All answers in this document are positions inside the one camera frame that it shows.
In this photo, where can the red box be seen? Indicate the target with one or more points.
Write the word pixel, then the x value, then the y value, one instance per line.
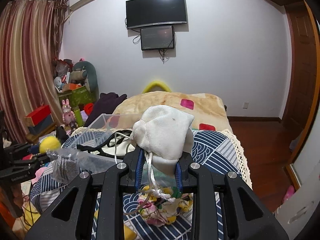
pixel 37 115

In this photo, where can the large wall television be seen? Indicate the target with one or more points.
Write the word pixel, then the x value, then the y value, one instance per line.
pixel 156 10

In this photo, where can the clear plastic storage box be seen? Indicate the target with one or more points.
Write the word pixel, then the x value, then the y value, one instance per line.
pixel 100 122

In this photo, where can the pink rabbit figurine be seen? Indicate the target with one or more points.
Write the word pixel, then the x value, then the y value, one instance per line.
pixel 68 112

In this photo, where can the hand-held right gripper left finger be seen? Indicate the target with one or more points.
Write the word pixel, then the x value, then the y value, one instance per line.
pixel 139 172

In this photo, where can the blue patterned quilt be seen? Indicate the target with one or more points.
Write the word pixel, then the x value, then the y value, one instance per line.
pixel 215 145

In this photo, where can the yellow plush ball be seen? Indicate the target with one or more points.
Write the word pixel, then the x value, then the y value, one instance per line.
pixel 50 143

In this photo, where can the pink slipper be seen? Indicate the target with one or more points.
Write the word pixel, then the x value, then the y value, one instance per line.
pixel 288 193

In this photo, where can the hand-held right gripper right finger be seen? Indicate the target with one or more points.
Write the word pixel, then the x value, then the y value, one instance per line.
pixel 178 177

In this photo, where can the floral cloth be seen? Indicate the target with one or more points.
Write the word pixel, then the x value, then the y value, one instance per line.
pixel 160 212

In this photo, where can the red plush item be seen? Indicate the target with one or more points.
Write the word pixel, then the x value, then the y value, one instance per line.
pixel 88 108

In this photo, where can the white cabinet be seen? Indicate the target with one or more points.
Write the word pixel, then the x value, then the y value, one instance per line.
pixel 300 200

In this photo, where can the clear plastic bag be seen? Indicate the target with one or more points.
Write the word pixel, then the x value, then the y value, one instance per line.
pixel 67 163

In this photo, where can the yellow curved cushion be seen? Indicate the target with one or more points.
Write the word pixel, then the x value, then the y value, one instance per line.
pixel 157 84

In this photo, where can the grey green plush toy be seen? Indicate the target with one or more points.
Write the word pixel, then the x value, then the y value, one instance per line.
pixel 86 73

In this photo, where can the white crochet bed cover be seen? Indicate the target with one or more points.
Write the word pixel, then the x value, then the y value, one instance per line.
pixel 237 150

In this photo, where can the wooden door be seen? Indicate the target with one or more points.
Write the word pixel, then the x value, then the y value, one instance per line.
pixel 300 75

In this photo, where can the striped brown curtain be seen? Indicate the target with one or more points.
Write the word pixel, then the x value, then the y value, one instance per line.
pixel 27 62

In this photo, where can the green cardboard box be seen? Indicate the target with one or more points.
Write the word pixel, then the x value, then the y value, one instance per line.
pixel 80 96

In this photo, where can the white wall socket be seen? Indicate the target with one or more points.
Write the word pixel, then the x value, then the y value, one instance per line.
pixel 246 105

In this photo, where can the small wall monitor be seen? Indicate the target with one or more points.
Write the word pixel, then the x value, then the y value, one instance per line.
pixel 157 38

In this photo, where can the green bottle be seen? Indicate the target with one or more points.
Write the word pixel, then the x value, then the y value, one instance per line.
pixel 78 117

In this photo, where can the beige fleece blanket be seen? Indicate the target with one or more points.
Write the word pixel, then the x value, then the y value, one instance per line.
pixel 162 100

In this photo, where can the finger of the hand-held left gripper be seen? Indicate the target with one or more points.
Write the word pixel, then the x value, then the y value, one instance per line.
pixel 32 148
pixel 41 158

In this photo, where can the dark blue box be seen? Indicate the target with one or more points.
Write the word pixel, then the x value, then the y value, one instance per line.
pixel 41 127

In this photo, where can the dark purple cloth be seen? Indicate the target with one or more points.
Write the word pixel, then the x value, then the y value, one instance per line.
pixel 107 102

